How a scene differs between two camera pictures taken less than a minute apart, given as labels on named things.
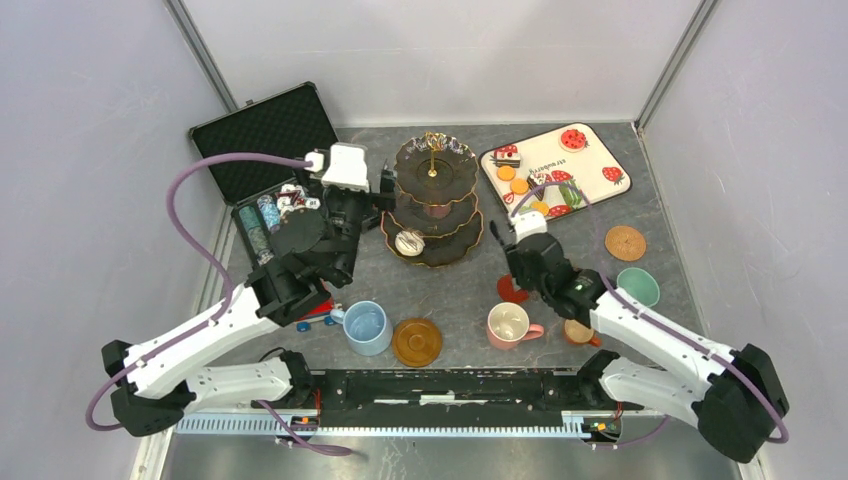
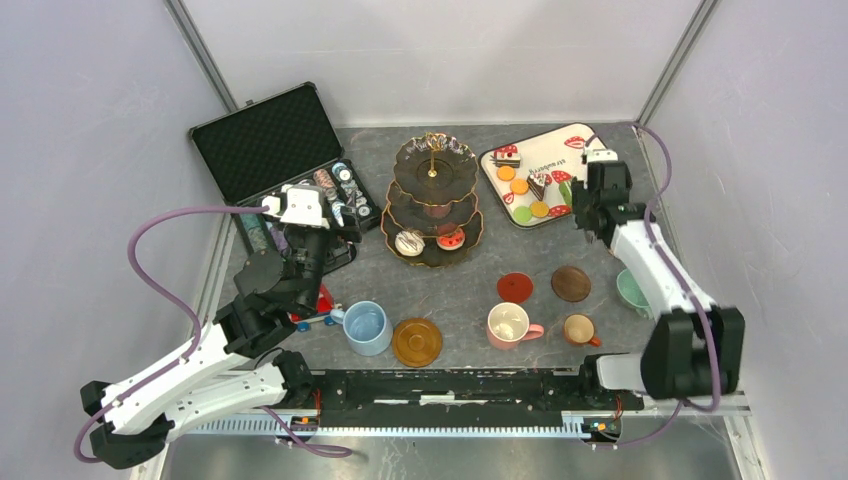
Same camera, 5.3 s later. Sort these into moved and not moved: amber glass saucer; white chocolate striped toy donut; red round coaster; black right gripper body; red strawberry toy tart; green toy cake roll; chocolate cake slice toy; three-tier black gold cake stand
Moved: red strawberry toy tart; black right gripper body
Not moved: white chocolate striped toy donut; three-tier black gold cake stand; chocolate cake slice toy; green toy cake roll; amber glass saucer; red round coaster
